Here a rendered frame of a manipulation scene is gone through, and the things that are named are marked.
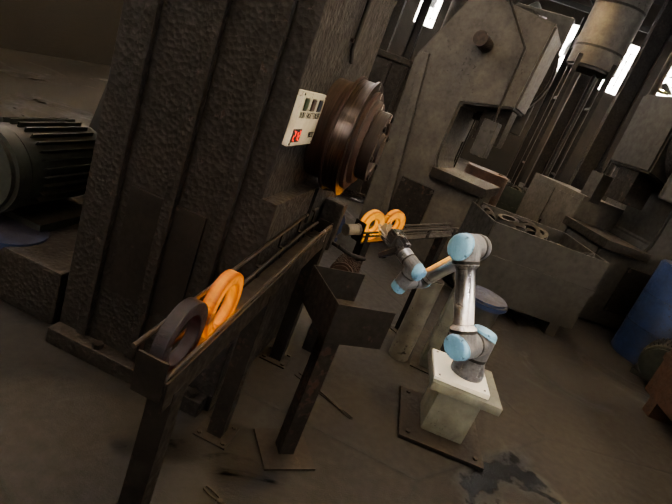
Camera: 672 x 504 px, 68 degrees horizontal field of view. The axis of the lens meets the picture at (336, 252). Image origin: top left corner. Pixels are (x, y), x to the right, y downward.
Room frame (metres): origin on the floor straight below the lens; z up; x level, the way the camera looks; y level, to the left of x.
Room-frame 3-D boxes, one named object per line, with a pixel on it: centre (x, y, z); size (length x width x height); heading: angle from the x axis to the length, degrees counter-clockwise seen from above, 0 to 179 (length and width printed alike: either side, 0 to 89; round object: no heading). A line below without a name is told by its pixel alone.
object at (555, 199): (5.85, -2.27, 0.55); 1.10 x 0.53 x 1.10; 12
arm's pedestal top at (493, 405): (2.05, -0.75, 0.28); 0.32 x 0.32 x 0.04; 88
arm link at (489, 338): (2.04, -0.74, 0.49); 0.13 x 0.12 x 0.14; 136
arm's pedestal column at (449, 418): (2.05, -0.75, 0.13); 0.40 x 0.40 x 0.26; 88
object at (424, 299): (2.59, -0.55, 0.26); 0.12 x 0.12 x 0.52
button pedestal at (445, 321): (2.61, -0.72, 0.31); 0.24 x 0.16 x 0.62; 172
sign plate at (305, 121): (1.71, 0.26, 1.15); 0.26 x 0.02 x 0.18; 172
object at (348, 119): (2.03, 0.10, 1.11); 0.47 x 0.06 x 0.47; 172
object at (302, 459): (1.51, -0.09, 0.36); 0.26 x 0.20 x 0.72; 27
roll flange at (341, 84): (2.05, 0.19, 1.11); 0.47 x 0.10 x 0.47; 172
